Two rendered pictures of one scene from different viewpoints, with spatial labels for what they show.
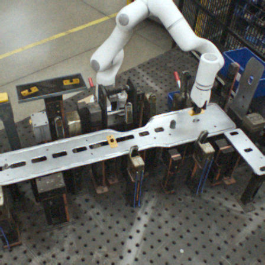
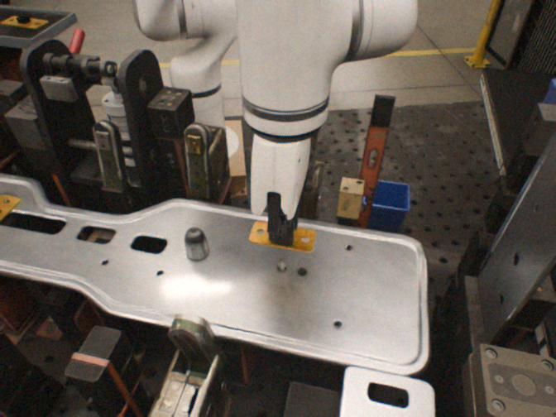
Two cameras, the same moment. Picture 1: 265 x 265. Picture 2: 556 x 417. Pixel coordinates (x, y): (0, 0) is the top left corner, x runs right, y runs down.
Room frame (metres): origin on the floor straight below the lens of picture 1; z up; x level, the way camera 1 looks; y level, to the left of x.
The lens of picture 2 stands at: (0.93, -0.68, 1.47)
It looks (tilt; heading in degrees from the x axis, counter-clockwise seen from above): 45 degrees down; 30
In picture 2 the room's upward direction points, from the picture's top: straight up
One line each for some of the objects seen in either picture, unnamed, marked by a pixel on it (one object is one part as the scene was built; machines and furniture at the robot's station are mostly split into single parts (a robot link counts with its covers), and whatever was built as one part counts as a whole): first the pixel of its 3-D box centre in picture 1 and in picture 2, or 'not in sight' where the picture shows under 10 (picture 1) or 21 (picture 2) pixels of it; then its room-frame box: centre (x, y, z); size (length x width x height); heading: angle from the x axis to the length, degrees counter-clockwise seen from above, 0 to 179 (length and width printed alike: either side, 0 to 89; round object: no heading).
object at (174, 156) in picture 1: (171, 172); (126, 401); (1.03, -0.37, 0.84); 0.11 x 0.08 x 0.29; 17
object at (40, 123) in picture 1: (44, 145); not in sight; (1.18, 0.31, 0.90); 0.13 x 0.10 x 0.41; 17
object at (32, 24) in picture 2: (71, 81); (23, 20); (1.41, 0.16, 1.17); 0.08 x 0.04 x 0.01; 102
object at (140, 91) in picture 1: (136, 116); (188, 191); (1.39, -0.21, 0.91); 0.07 x 0.05 x 0.42; 17
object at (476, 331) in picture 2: (230, 131); (447, 366); (1.32, -0.76, 0.85); 0.12 x 0.03 x 0.30; 17
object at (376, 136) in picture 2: not in sight; (358, 227); (1.43, -0.55, 0.95); 0.03 x 0.01 x 0.50; 107
